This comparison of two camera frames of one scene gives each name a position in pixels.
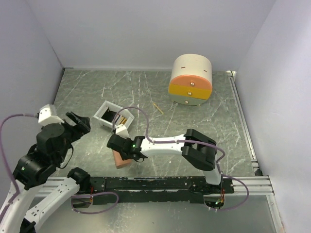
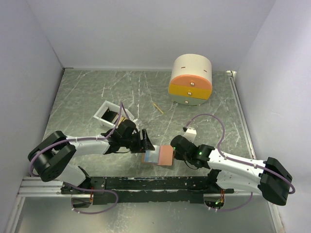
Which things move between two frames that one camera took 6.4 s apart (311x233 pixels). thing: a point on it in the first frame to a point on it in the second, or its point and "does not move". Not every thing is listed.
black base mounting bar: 157,190 does not move
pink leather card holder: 119,162 to 165,157
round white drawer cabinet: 191,81 does not move
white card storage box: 112,114 does not move
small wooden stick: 158,108 does not move
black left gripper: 82,126 to 140,148
